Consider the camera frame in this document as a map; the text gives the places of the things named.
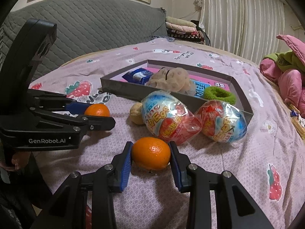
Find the blue snack packet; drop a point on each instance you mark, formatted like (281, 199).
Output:
(139, 76)

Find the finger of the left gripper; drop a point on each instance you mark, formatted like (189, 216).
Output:
(48, 107)
(89, 122)

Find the person's left hand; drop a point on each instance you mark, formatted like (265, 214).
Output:
(17, 161)

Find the green garment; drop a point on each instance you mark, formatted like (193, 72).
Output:
(285, 61)

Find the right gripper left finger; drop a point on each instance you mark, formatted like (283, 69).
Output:
(67, 208)

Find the pink book blue label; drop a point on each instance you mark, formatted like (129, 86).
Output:
(201, 83)

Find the pink quilted duvet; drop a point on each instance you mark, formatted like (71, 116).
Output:
(290, 82)

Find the pink strawberry print bedsheet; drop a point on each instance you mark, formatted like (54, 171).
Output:
(268, 161)

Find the beige mesh bath puff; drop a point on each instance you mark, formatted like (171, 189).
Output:
(172, 80)

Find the toy egg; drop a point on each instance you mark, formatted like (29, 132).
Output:
(168, 118)
(221, 121)

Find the orange mandarin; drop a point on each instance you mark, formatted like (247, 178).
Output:
(98, 109)
(151, 153)

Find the white striped curtain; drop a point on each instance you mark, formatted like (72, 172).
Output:
(246, 28)

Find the walnut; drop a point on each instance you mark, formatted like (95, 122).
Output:
(135, 113)

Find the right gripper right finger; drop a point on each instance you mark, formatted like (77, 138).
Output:
(235, 208)

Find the stack of folded blankets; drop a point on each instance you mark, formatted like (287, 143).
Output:
(184, 30)

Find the snack pile on bed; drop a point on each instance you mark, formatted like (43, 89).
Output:
(297, 120)

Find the grey quilted headboard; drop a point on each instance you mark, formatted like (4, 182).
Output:
(85, 26)

